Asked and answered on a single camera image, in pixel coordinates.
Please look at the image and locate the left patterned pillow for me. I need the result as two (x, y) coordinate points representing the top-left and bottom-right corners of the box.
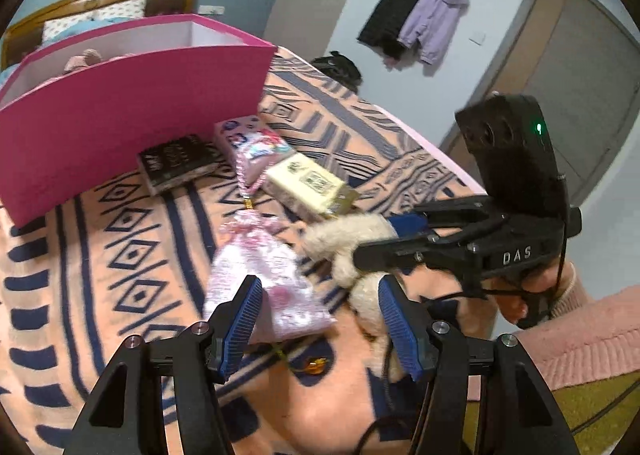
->
(42, 11), (93, 42)

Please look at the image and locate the black camera box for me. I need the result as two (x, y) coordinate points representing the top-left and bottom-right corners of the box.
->
(456, 94), (567, 219)

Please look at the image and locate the patterned pillow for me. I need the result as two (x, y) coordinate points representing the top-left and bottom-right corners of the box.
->
(92, 0), (146, 21)
(42, 11), (93, 42)

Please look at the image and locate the black bag on floor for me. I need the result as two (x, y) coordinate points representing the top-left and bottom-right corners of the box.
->
(310, 51), (362, 93)

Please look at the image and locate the lilac hooded jacket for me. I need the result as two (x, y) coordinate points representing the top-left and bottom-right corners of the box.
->
(397, 0), (470, 66)

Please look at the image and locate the gold tissue pack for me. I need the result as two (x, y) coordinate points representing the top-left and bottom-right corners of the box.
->
(262, 153), (360, 222)

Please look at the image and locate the person's hand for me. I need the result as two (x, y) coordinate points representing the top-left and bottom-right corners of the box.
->
(495, 259), (578, 325)

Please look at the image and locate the black puffer jacket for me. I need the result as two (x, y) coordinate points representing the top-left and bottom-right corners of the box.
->
(357, 0), (418, 60)

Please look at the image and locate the cream teddy bear plush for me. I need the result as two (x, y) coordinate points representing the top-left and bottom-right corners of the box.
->
(302, 212), (405, 383)

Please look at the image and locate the wooden bed headboard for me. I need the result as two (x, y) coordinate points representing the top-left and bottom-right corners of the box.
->
(1, 0), (196, 70)

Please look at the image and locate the right patterned pillow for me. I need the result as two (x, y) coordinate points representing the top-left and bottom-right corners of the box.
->
(92, 0), (146, 21)

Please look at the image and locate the white wall switch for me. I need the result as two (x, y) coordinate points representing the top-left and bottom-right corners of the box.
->
(469, 32), (486, 46)

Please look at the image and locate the floral pink tissue pack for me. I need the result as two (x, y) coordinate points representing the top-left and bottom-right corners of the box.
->
(213, 115), (295, 186)

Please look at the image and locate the wooden door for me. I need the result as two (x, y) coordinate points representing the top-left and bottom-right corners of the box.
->
(471, 0), (639, 205)

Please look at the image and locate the light blue floral duvet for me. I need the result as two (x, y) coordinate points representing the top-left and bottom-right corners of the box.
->
(0, 18), (130, 86)

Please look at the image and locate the pink storage box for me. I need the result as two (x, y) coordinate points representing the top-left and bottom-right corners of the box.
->
(1, 14), (277, 227)

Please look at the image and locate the pink brocade sachet pouch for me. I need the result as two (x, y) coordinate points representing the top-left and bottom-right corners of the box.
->
(203, 158), (334, 343)

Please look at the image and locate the pink sweater forearm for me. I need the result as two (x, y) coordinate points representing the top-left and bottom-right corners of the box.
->
(516, 262), (639, 390)

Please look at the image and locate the black Face tissue pack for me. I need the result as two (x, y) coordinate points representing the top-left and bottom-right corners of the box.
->
(137, 134), (217, 195)

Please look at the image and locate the pink knitted plush toy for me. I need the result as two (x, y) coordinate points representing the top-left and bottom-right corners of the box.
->
(63, 49), (103, 75)

